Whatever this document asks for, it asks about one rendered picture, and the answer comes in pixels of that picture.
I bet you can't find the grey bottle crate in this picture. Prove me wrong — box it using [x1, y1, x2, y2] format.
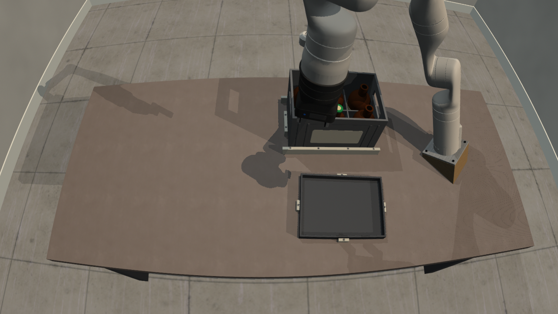
[286, 68, 382, 147]

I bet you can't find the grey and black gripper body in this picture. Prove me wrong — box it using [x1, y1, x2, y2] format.
[295, 31, 351, 123]

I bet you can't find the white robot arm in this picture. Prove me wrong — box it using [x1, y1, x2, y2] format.
[303, 0, 462, 156]

